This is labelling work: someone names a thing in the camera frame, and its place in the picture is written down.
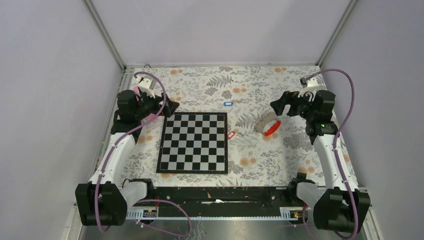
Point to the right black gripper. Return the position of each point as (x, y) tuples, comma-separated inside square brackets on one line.
[(290, 98)]

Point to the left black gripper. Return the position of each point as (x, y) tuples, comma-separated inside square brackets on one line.
[(169, 107)]

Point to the keyring with red fob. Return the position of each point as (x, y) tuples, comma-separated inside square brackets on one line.
[(268, 124)]

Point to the red key tag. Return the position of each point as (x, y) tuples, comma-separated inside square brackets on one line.
[(231, 135)]

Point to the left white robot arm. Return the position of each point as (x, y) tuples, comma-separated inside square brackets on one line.
[(101, 202)]

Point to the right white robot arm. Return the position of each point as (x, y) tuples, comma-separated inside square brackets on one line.
[(342, 207)]

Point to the pink metronome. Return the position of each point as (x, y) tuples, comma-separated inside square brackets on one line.
[(150, 117)]

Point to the black white chessboard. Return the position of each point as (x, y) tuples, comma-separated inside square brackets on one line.
[(194, 143)]

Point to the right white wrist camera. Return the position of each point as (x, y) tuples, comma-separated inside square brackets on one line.
[(309, 85)]

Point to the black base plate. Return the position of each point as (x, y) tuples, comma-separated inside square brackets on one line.
[(222, 202)]

